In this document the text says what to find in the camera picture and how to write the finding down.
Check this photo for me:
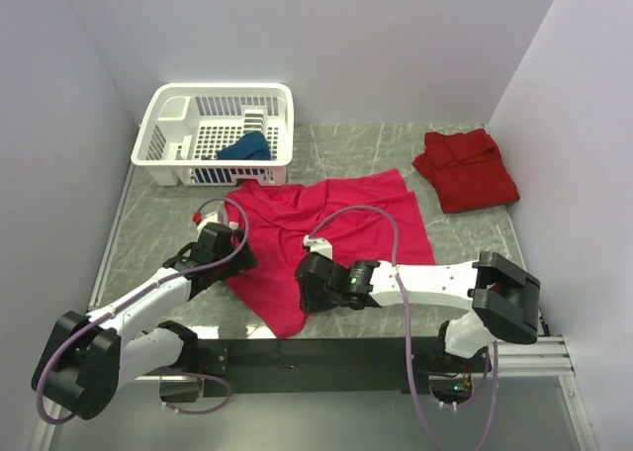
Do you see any pink t shirt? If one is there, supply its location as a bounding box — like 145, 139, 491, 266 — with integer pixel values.
226, 169, 435, 339

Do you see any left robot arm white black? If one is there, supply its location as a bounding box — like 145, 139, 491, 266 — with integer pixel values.
31, 223, 256, 423

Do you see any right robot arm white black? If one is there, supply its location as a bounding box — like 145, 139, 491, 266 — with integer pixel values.
295, 251, 540, 375

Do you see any blue t shirt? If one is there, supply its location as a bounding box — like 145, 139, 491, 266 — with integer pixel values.
191, 132, 272, 185

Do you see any black base beam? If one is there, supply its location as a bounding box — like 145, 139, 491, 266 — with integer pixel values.
157, 337, 476, 398

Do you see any white plastic basket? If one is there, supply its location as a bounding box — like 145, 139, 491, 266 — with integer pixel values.
132, 83, 295, 187

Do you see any dark red folded t shirt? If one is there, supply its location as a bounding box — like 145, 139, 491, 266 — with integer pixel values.
412, 128, 520, 214

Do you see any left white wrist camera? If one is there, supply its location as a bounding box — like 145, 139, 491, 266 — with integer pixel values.
196, 212, 239, 232

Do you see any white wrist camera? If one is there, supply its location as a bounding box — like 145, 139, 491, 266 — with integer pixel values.
303, 235, 333, 259
196, 212, 239, 232

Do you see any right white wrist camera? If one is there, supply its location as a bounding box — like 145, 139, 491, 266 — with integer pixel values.
303, 235, 333, 259

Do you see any aluminium rail frame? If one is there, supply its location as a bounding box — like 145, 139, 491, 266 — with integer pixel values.
28, 164, 599, 450

